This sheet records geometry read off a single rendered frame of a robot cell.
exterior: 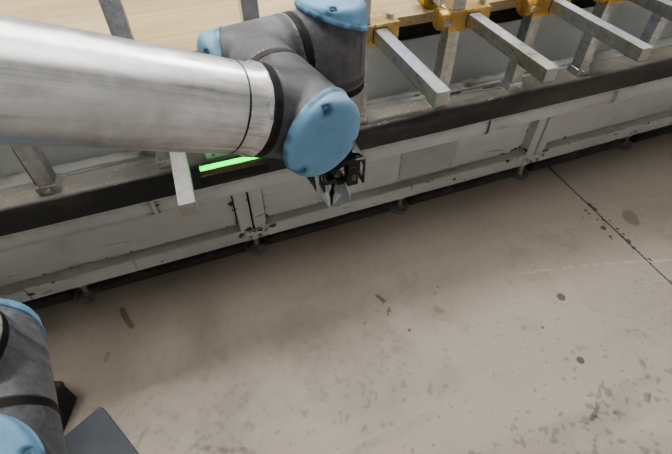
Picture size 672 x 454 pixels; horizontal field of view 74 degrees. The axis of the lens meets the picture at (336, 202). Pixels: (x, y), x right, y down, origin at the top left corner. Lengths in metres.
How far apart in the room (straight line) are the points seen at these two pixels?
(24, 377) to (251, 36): 0.53
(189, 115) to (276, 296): 1.36
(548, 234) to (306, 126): 1.72
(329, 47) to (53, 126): 0.33
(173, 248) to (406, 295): 0.86
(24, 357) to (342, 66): 0.58
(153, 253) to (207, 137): 1.33
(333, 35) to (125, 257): 1.31
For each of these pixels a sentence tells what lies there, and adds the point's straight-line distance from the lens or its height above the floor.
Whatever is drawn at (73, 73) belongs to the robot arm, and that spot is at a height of 1.26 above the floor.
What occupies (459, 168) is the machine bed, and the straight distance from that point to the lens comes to 1.96.
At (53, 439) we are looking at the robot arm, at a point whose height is 0.80.
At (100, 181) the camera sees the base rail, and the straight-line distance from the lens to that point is 1.17.
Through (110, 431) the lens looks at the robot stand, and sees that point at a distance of 0.92.
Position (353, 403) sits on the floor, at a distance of 1.50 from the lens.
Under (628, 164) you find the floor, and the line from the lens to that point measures 2.59.
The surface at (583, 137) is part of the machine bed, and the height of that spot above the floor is 0.17.
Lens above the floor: 1.41
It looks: 45 degrees down
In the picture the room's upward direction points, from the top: straight up
